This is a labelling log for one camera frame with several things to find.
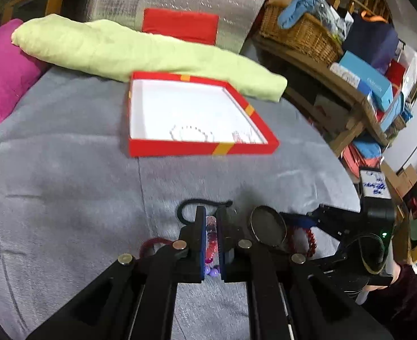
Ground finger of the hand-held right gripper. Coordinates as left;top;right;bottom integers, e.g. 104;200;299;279
302;246;350;277
279;203;364;243

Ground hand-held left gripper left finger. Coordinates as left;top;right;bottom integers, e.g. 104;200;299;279
26;205;209;340

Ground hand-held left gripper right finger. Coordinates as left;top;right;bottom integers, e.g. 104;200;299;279
216;206;395;340

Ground purple and pink bead bracelet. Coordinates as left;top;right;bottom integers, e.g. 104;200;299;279
204;215;219;279

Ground red bead bracelet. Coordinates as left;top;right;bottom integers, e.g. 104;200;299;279
289;227;317;258

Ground black hair tie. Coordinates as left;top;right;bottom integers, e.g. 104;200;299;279
176;198;233;226

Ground dark red hair tie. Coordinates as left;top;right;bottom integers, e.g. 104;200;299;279
139;237;174;261

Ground red cardboard box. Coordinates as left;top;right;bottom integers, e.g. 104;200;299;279
128;71;280;158

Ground person's right forearm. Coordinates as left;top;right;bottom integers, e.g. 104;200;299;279
360;264;417;340

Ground brown cardboard box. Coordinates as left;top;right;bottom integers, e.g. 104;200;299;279
382;163;417;199

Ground blue cardboard box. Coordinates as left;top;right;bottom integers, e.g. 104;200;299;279
339;50;395;111

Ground dark blue bag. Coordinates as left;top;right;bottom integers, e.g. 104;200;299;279
343;12;399;76

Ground wicker basket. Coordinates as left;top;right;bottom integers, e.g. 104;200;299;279
259;2;343;66

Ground light green folded blanket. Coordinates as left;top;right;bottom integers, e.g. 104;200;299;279
11;13;288;103

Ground blue cloth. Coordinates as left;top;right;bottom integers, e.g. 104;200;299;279
277;0;323;29

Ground red cushion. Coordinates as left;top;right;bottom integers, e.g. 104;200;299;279
142;8;219;46

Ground magenta pillow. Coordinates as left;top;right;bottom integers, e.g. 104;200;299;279
0;18;48;135

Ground pale pink bead bracelet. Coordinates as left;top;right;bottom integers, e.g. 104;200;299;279
232;130;256;145

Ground white bead bracelet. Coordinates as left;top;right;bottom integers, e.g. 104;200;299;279
169;124;215;144

